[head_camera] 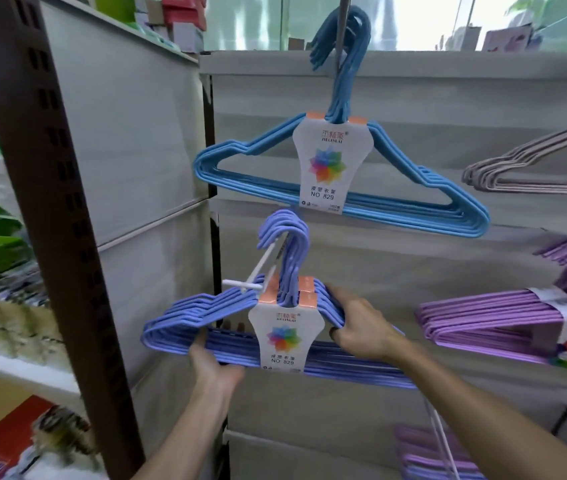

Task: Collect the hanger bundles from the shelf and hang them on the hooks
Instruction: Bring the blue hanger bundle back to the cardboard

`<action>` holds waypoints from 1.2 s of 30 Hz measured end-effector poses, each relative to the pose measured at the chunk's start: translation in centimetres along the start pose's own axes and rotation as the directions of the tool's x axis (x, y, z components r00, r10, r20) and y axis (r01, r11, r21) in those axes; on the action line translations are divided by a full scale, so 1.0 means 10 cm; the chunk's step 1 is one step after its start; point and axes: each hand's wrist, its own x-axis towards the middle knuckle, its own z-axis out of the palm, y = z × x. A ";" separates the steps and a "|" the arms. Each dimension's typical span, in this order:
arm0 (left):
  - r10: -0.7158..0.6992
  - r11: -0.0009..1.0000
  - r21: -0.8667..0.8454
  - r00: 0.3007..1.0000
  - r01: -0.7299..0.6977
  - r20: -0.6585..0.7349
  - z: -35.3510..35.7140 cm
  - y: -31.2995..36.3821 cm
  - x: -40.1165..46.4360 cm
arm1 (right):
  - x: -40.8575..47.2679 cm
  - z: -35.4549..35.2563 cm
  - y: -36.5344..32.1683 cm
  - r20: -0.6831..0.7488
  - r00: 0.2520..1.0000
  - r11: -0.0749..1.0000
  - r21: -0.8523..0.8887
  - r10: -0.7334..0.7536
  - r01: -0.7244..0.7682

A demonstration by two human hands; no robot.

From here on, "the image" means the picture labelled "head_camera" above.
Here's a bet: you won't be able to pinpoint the person's left hand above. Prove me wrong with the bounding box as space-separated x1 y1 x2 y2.
188 328 247 391

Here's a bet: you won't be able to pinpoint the person's right hand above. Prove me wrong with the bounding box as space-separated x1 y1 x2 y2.
323 285 407 365

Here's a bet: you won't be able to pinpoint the light blue hanger bundle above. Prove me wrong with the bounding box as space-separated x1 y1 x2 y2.
192 4 491 239

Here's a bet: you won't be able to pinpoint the rose gold metal hanger bundle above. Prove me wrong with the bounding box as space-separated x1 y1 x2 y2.
462 44 567 197

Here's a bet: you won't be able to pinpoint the white display rack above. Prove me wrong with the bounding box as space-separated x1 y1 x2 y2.
41 0 567 480

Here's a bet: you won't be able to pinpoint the person's left forearm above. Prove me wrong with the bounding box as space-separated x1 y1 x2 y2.
131 377 237 480

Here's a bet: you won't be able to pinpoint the person's right forearm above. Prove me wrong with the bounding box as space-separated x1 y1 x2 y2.
386 339 567 480

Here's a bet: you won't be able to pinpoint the white side shelf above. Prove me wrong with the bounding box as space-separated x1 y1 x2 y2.
0 342 87 411

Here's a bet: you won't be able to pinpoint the white T-bar peg hook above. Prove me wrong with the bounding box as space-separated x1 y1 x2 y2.
221 239 284 294

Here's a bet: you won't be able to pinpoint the dark printed packets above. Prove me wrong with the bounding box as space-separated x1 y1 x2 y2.
31 405 100 469

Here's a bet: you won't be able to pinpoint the row of beige packets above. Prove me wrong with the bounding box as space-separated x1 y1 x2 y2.
0 274 67 367

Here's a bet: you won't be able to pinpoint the grey T-bar peg hook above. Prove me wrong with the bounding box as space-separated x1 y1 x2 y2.
334 0 354 71

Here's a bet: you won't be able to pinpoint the white box with red print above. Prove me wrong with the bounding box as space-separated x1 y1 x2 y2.
482 23 534 51

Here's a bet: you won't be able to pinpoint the stack of red white boxes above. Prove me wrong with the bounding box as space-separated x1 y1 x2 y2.
135 0 209 51

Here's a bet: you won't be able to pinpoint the green white printed packs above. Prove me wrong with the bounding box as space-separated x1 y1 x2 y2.
94 0 137 25

